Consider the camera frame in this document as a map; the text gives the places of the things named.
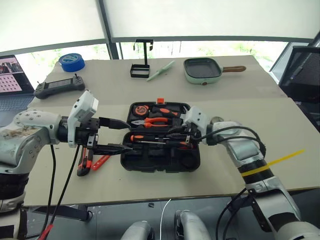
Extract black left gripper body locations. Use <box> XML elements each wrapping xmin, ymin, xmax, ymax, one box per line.
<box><xmin>74</xmin><ymin>117</ymin><xmax>101</xmax><ymax>151</ymax></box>

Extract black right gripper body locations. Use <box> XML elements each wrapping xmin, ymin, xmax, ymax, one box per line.
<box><xmin>184</xmin><ymin>123</ymin><xmax>203</xmax><ymax>144</ymax></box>

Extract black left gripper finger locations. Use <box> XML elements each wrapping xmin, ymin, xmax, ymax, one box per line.
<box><xmin>98</xmin><ymin>116</ymin><xmax>131</xmax><ymax>130</ymax></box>
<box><xmin>93</xmin><ymin>143</ymin><xmax>134</xmax><ymax>157</ymax></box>

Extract orange tool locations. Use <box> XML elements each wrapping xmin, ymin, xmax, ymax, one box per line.
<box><xmin>90</xmin><ymin>154</ymin><xmax>111</xmax><ymax>172</ymax></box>

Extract orange black utility knife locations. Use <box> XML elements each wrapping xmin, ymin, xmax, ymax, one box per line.
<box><xmin>76</xmin><ymin>146</ymin><xmax>95</xmax><ymax>177</ymax></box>

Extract black plastic tool case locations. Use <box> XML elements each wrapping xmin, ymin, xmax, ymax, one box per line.
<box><xmin>120</xmin><ymin>97</ymin><xmax>201</xmax><ymax>174</ymax></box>

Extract orange black tape measure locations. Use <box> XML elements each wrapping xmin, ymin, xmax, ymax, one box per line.
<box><xmin>132</xmin><ymin>104</ymin><xmax>151</xmax><ymax>116</ymax></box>

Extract dark grey handheld controller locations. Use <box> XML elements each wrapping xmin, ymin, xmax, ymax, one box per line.
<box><xmin>33</xmin><ymin>74</ymin><xmax>86</xmax><ymax>100</ymax></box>

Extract pale green spatula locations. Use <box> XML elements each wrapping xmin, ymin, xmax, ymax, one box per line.
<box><xmin>145</xmin><ymin>60</ymin><xmax>176</xmax><ymax>82</ymax></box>

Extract green electric frying pan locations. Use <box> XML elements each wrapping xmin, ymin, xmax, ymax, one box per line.
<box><xmin>183</xmin><ymin>57</ymin><xmax>247</xmax><ymax>87</ymax></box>

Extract blue tape roll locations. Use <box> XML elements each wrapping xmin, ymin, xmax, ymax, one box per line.
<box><xmin>58</xmin><ymin>52</ymin><xmax>86</xmax><ymax>73</ymax></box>

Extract black metal hanger stand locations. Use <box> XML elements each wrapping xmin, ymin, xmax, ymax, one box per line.
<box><xmin>129</xmin><ymin>38</ymin><xmax>154</xmax><ymax>80</ymax></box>

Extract grey rounded robot leg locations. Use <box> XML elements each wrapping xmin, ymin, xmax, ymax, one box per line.
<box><xmin>174</xmin><ymin>209</ymin><xmax>213</xmax><ymax>240</ymax></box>
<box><xmin>120</xmin><ymin>219</ymin><xmax>155</xmax><ymax>240</ymax></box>

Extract open laptop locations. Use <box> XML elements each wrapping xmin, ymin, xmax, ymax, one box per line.
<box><xmin>0</xmin><ymin>54</ymin><xmax>36</xmax><ymax>127</ymax></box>

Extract white roller blind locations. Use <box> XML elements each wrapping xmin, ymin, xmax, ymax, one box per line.
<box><xmin>102</xmin><ymin>0</ymin><xmax>320</xmax><ymax>43</ymax></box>
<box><xmin>0</xmin><ymin>0</ymin><xmax>106</xmax><ymax>53</ymax></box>

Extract black mesh office chair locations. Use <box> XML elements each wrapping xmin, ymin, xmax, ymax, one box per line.
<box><xmin>270</xmin><ymin>45</ymin><xmax>320</xmax><ymax>131</ymax></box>

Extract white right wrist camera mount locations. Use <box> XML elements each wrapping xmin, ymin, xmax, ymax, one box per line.
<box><xmin>183</xmin><ymin>105</ymin><xmax>214</xmax><ymax>146</ymax></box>

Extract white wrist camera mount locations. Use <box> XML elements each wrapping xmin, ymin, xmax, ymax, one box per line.
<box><xmin>183</xmin><ymin>105</ymin><xmax>214</xmax><ymax>146</ymax></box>
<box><xmin>67</xmin><ymin>90</ymin><xmax>100</xmax><ymax>149</ymax></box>

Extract orange black handled screwdriver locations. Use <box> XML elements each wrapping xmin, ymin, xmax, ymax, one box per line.
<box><xmin>149</xmin><ymin>105</ymin><xmax>181</xmax><ymax>119</ymax></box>
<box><xmin>128</xmin><ymin>134</ymin><xmax>167</xmax><ymax>143</ymax></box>

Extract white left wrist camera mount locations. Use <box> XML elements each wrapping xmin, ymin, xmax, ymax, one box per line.
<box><xmin>67</xmin><ymin>90</ymin><xmax>100</xmax><ymax>149</ymax></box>

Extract orange handled pliers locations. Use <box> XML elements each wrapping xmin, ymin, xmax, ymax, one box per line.
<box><xmin>130</xmin><ymin>116</ymin><xmax>174</xmax><ymax>129</ymax></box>

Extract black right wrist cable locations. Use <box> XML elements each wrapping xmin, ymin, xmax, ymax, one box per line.
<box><xmin>196</xmin><ymin>125</ymin><xmax>268</xmax><ymax>157</ymax></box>

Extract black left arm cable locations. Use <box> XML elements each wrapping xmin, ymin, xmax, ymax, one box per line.
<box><xmin>50</xmin><ymin>144</ymin><xmax>82</xmax><ymax>226</ymax></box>
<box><xmin>44</xmin><ymin>143</ymin><xmax>57</xmax><ymax>227</ymax></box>

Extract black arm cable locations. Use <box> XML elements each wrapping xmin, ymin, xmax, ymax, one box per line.
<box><xmin>44</xmin><ymin>143</ymin><xmax>57</xmax><ymax>227</ymax></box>
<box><xmin>50</xmin><ymin>144</ymin><xmax>82</xmax><ymax>226</ymax></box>
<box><xmin>215</xmin><ymin>187</ymin><xmax>254</xmax><ymax>240</ymax></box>

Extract thin white cable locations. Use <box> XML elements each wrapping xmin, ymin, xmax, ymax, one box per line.
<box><xmin>159</xmin><ymin>198</ymin><xmax>173</xmax><ymax>240</ymax></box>

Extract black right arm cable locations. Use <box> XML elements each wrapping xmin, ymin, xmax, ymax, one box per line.
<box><xmin>215</xmin><ymin>187</ymin><xmax>254</xmax><ymax>240</ymax></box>

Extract red cable connector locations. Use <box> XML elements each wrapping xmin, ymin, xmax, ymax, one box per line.
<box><xmin>37</xmin><ymin>223</ymin><xmax>55</xmax><ymax>240</ymax></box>

